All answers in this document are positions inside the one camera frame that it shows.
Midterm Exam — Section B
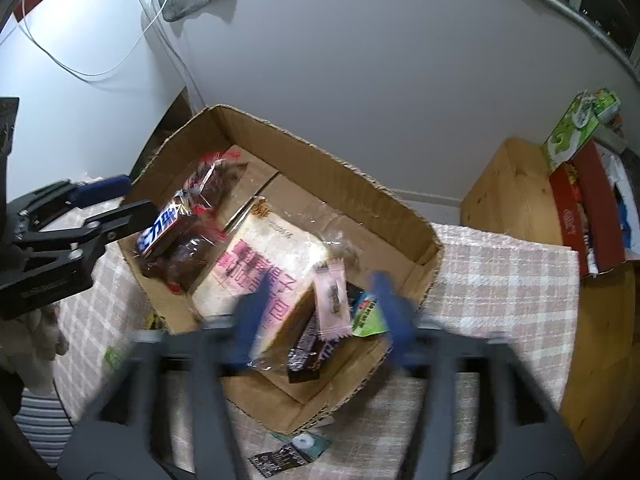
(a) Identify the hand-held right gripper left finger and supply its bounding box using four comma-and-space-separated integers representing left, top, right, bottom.
57, 287, 273, 480

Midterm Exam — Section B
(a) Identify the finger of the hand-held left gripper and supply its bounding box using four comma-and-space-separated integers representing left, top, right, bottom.
7, 174, 135, 233
12, 199, 160, 262

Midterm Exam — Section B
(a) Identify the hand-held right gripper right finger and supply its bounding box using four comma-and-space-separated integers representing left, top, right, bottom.
370, 271, 588, 480

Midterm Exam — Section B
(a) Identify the green snack packet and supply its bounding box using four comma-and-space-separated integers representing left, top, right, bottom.
349, 285, 390, 339

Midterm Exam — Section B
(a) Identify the dark brown chocolate bar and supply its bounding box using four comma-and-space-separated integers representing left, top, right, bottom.
136, 195, 196, 261

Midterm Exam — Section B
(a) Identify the dark purple wafer wrapper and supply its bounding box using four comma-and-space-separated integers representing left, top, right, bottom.
286, 316, 341, 385

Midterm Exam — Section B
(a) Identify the pink candy packet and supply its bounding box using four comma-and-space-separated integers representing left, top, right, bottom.
313, 261, 354, 342

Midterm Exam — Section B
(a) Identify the white bread packet pink print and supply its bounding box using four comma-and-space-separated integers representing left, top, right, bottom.
192, 199, 333, 373

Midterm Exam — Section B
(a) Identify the clear packet with red print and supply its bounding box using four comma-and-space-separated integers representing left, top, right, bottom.
140, 152, 249, 295

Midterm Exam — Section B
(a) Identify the cardboard box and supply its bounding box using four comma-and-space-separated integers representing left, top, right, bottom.
117, 104, 445, 436

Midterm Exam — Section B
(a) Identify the beige fluffy cloth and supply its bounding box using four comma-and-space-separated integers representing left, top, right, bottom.
0, 305, 68, 391

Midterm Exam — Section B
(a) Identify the pink plaid tablecloth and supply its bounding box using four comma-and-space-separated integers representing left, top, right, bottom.
50, 205, 581, 480

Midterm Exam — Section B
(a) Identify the small black packet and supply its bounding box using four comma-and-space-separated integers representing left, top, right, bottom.
248, 441, 311, 479

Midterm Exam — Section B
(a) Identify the striped cloth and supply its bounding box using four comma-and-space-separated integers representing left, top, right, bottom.
14, 394, 73, 468

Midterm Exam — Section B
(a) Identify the red shoe box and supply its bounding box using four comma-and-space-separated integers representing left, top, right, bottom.
549, 140, 640, 280

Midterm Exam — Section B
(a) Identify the green tissue box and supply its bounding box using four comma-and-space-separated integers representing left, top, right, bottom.
544, 89, 623, 173

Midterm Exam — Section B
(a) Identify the white cable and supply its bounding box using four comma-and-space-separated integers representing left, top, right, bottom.
20, 0, 178, 83

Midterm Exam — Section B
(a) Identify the teal packet with white ring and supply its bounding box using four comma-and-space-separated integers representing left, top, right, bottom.
292, 431, 332, 461

